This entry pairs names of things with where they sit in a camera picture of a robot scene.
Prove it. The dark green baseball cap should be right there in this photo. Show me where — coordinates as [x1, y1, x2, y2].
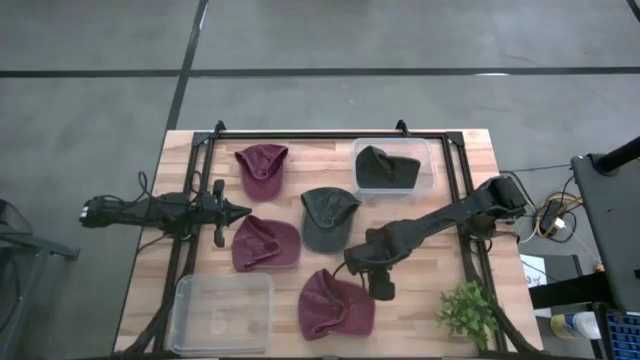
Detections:
[299, 186, 362, 255]

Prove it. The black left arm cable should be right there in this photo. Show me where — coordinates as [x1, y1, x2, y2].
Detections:
[134, 171, 154, 202]

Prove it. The small green artificial plant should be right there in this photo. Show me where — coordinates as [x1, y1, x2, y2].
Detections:
[436, 279, 499, 352]

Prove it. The grey chair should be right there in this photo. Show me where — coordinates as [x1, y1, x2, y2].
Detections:
[0, 198, 81, 360]

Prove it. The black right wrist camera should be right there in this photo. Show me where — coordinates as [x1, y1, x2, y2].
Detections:
[368, 269, 397, 302]

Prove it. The clear plastic bin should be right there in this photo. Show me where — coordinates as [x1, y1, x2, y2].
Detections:
[351, 137, 437, 198]
[168, 272, 276, 357]

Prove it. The black keyboard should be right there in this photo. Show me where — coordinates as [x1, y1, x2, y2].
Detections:
[603, 310, 640, 360]

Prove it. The black aluminium table frame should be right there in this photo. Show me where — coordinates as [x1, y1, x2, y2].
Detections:
[117, 118, 546, 360]

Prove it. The white paper sheet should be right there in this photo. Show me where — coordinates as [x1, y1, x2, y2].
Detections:
[519, 253, 549, 289]

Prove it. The black shelf board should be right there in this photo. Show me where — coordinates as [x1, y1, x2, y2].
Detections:
[528, 254, 617, 310]

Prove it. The black pole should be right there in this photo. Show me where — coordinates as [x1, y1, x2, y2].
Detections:
[594, 135, 640, 175]

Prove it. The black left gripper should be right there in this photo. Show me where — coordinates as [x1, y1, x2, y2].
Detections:
[199, 178, 253, 249]

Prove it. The thin black floor cable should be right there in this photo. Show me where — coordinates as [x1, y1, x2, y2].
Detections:
[499, 162, 573, 175]

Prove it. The yellow cable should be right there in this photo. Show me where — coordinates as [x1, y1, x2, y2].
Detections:
[533, 195, 584, 239]

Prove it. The maroon baseball cap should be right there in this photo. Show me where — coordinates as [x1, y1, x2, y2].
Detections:
[233, 143, 290, 203]
[230, 214, 303, 274]
[297, 268, 377, 342]

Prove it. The white bottle with label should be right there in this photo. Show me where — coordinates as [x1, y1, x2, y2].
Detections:
[549, 310, 602, 341]

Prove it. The dark grey panel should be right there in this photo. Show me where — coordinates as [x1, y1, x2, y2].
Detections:
[570, 152, 640, 314]

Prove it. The black baseball cap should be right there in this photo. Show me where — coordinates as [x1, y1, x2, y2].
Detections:
[354, 145, 422, 191]

